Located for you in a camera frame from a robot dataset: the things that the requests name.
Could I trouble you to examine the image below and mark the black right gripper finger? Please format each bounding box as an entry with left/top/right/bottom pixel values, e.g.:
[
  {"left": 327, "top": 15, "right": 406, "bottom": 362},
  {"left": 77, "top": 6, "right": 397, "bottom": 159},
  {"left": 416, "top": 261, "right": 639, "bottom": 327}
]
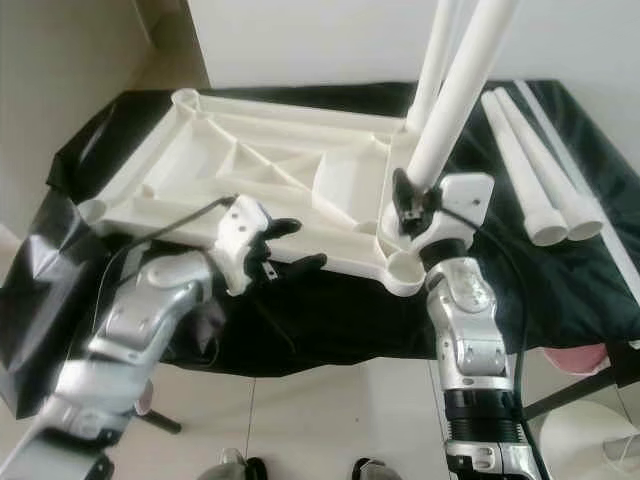
[{"left": 390, "top": 168, "right": 420, "bottom": 227}]

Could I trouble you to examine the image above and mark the grey tape strip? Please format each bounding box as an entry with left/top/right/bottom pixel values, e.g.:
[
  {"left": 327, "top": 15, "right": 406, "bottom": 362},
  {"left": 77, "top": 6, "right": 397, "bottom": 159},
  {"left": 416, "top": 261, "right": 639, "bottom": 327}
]
[{"left": 515, "top": 80, "right": 611, "bottom": 241}]

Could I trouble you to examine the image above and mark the grey right robot foot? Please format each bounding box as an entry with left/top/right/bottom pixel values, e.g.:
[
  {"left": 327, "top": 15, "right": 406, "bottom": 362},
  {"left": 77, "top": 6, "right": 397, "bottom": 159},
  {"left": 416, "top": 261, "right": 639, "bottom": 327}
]
[{"left": 350, "top": 458, "right": 396, "bottom": 480}]

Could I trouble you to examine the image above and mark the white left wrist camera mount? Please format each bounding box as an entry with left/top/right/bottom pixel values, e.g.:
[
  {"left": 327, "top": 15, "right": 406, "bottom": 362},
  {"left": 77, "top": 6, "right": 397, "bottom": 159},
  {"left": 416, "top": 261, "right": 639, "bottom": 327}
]
[{"left": 218, "top": 195, "right": 276, "bottom": 296}]

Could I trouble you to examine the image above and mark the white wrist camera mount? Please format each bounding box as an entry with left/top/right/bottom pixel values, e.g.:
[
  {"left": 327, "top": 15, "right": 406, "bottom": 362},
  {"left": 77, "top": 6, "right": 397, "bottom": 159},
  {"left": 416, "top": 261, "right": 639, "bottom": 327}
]
[
  {"left": 218, "top": 195, "right": 276, "bottom": 296},
  {"left": 410, "top": 173, "right": 496, "bottom": 263}
]

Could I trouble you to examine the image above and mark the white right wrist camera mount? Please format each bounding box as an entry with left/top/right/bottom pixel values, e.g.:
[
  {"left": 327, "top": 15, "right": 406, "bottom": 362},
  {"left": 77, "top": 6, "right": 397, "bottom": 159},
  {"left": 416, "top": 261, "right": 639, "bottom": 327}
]
[{"left": 410, "top": 173, "right": 496, "bottom": 263}]

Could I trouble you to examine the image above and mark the black metal table frame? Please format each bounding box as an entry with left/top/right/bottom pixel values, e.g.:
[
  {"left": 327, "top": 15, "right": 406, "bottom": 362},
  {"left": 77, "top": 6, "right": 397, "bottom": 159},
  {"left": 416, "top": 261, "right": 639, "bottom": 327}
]
[{"left": 135, "top": 345, "right": 640, "bottom": 433}]

